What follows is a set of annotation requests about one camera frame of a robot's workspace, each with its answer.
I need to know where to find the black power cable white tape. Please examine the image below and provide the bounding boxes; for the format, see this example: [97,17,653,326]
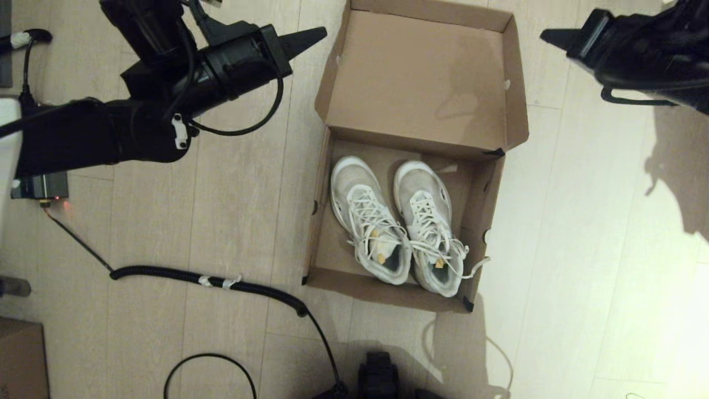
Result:
[0,29,53,106]

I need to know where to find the small brown cardboard carton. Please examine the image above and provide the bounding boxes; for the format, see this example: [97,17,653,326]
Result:
[0,317,49,399]

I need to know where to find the grey furniture foot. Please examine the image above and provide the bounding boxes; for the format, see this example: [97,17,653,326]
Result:
[0,275,31,298]

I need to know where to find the black robot torso part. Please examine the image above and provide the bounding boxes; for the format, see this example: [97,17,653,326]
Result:
[357,350,400,399]

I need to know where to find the grey power supply box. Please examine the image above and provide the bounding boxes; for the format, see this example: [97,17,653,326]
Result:
[10,172,70,201]

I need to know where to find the white sneaker orange insole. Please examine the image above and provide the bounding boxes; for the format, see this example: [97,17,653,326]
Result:
[331,156,413,286]

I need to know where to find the brown cardboard shoe box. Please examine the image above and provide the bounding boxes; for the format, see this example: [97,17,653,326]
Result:
[302,0,530,314]

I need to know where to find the thin black cable loop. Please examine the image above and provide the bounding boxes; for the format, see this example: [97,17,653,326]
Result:
[163,353,259,399]

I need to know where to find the black corrugated cable conduit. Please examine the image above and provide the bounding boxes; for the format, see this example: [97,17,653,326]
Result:
[43,199,348,398]

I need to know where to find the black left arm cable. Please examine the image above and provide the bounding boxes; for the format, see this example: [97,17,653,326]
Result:
[0,0,285,139]

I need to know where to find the dark grey panel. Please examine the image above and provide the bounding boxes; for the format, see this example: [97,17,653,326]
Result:
[0,0,13,88]

